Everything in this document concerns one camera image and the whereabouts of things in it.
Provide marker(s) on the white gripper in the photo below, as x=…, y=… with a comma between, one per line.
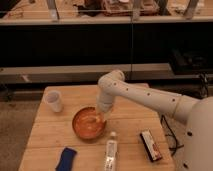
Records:
x=104, y=108

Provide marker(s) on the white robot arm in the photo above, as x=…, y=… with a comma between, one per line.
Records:
x=196, y=114

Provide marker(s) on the orange bowl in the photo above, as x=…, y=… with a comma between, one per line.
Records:
x=85, y=125

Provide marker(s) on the white plastic cup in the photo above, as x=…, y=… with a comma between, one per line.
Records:
x=53, y=100

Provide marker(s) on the black snack box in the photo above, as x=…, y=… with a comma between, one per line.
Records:
x=150, y=145

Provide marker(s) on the long wooden shelf bench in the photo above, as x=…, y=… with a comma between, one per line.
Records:
x=82, y=73

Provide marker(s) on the black box on shelf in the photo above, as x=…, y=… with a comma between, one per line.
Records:
x=191, y=62

